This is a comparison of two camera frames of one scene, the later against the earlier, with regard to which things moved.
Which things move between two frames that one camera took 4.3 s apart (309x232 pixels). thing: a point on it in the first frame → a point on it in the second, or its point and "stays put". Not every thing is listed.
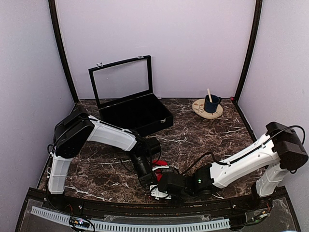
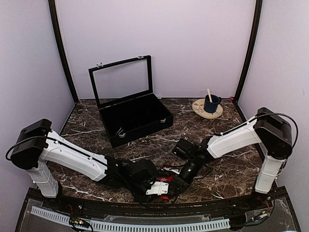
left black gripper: [148, 177] → [141, 199]
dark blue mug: [211, 107] stays put
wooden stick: [209, 95] stays put
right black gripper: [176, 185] → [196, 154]
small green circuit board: [78, 222] stays put
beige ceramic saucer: [198, 107] stays put
